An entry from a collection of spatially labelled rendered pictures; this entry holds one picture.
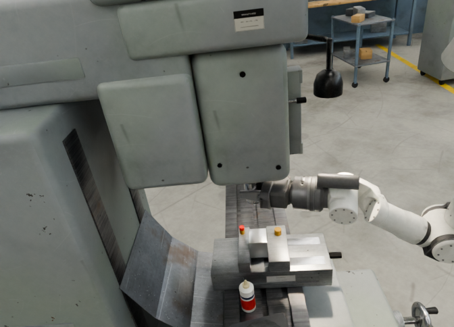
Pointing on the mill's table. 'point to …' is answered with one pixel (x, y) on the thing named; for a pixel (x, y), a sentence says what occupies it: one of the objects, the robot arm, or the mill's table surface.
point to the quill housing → (244, 113)
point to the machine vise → (294, 245)
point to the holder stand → (265, 321)
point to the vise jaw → (278, 250)
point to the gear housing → (215, 21)
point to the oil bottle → (247, 296)
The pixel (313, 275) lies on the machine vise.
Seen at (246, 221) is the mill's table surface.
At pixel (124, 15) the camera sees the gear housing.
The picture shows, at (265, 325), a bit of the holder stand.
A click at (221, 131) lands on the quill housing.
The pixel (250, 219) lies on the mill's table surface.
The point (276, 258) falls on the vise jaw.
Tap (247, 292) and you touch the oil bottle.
